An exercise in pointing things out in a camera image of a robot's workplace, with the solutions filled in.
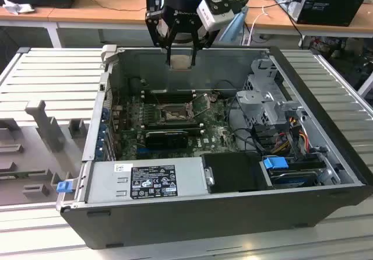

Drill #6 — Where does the black hard disk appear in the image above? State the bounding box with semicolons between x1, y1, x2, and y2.
268;168;319;189

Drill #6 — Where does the black open PC case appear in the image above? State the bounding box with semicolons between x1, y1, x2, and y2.
55;44;373;251

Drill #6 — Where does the pale blue teach pendant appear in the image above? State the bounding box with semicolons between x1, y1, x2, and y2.
217;5;249;47

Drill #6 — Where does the grey case release handle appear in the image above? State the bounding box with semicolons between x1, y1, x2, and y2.
100;44;118;75

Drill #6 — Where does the silver drive cage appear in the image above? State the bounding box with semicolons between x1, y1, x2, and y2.
235;57;304;127

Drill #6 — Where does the black PC tower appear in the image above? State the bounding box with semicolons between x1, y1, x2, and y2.
275;0;365;27

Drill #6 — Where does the grey power supply unit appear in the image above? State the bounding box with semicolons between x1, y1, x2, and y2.
85;156;210;205

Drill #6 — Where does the metal socket cover frame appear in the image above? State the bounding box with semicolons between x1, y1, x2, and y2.
188;92;211;118

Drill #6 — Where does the white cable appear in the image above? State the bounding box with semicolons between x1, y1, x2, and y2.
241;5;270;45

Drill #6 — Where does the blue case latch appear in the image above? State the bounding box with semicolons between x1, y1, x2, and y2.
57;181;73;194

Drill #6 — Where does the wooden desk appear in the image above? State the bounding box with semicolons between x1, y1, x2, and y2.
0;0;373;38

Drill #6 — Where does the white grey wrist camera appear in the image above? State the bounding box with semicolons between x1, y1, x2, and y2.
195;0;234;31

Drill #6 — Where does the small CPU plate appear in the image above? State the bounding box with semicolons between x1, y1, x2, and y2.
170;54;193;71

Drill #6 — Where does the CPU socket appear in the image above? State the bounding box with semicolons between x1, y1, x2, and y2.
158;103;195;124

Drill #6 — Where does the crumpled white paper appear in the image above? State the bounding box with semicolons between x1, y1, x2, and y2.
2;0;36;16

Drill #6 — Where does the grey parts rack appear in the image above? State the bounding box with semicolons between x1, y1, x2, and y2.
0;99;92;207

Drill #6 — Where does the black RAM slot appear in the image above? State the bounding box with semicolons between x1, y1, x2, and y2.
142;90;196;104
142;121;203;135

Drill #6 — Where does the green motherboard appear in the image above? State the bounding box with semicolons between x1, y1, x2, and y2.
112;92;243;161

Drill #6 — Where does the black looped cable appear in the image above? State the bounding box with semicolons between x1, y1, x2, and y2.
226;96;265;153

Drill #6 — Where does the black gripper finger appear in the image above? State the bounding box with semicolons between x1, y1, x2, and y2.
189;20;220;68
145;9;180;66

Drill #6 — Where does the black round cylinder part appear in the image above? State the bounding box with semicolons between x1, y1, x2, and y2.
129;77;143;94

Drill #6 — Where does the blue expansion slot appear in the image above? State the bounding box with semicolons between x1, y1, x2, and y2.
136;147;188;159

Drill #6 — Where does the yellow red wire bundle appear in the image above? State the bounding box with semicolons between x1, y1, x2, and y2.
273;125;310;156

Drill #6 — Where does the blue disk carrier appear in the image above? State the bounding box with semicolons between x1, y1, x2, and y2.
262;156;289;173

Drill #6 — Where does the black power cable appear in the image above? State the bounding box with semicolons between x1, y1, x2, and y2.
276;0;304;48

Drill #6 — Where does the black plastic shroud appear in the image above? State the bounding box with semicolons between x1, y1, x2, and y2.
200;151;270;194

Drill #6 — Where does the black graphics card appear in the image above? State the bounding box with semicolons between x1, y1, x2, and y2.
144;129;189;150

